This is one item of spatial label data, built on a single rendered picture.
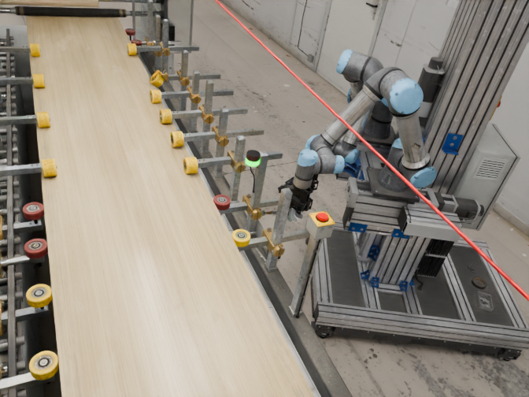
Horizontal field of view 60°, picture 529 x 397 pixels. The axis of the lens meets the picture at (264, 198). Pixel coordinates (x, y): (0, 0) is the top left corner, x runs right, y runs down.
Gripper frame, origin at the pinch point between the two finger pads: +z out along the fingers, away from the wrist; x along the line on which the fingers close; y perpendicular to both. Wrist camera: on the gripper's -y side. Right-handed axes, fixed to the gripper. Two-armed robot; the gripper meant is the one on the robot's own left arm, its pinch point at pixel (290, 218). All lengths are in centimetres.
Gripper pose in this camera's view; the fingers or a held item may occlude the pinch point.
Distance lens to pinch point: 204.5
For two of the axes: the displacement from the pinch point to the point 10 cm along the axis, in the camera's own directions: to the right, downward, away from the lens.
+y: 6.8, 5.2, -5.2
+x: 7.2, -3.3, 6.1
